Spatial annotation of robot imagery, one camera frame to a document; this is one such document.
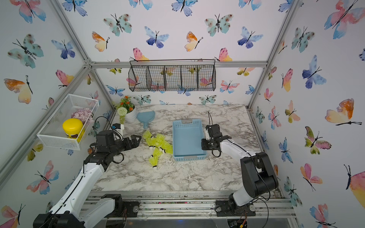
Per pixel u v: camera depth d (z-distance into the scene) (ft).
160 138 3.18
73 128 2.07
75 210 1.35
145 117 3.77
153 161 2.88
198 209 2.46
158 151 2.98
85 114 2.26
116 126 2.32
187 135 3.53
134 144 2.37
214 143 2.16
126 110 3.31
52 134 1.99
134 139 2.37
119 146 2.22
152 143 3.15
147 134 3.26
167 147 3.07
